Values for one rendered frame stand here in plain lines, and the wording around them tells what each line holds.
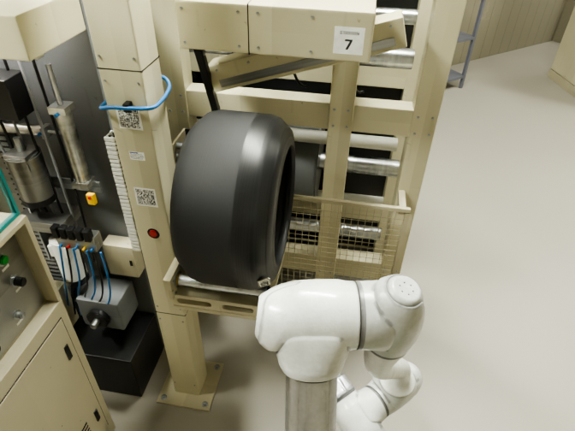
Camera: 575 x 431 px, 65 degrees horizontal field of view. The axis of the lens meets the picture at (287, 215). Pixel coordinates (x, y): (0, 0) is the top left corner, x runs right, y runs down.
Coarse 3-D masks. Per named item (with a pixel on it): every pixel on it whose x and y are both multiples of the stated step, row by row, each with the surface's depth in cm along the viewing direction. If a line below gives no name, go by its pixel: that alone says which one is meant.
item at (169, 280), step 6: (174, 264) 166; (180, 264) 168; (168, 270) 164; (174, 270) 164; (180, 270) 169; (168, 276) 162; (174, 276) 163; (168, 282) 160; (174, 282) 164; (168, 288) 162; (174, 288) 165; (168, 294) 164; (174, 294) 166
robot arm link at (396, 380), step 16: (368, 352) 95; (368, 368) 102; (384, 368) 97; (400, 368) 113; (416, 368) 136; (368, 384) 134; (384, 384) 129; (400, 384) 126; (416, 384) 132; (384, 400) 129; (400, 400) 128
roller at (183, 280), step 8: (176, 280) 165; (184, 280) 165; (192, 280) 165; (200, 288) 166; (208, 288) 164; (216, 288) 164; (224, 288) 163; (232, 288) 163; (264, 288) 162; (256, 296) 163
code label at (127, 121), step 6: (120, 114) 135; (126, 114) 134; (132, 114) 134; (138, 114) 134; (120, 120) 136; (126, 120) 136; (132, 120) 135; (138, 120) 135; (120, 126) 137; (126, 126) 137; (132, 126) 137; (138, 126) 136
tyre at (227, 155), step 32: (192, 128) 141; (224, 128) 136; (256, 128) 136; (288, 128) 148; (192, 160) 131; (224, 160) 130; (256, 160) 129; (288, 160) 168; (192, 192) 129; (224, 192) 128; (256, 192) 128; (288, 192) 176; (192, 224) 130; (224, 224) 129; (256, 224) 129; (288, 224) 176; (192, 256) 136; (224, 256) 133; (256, 256) 133; (256, 288) 149
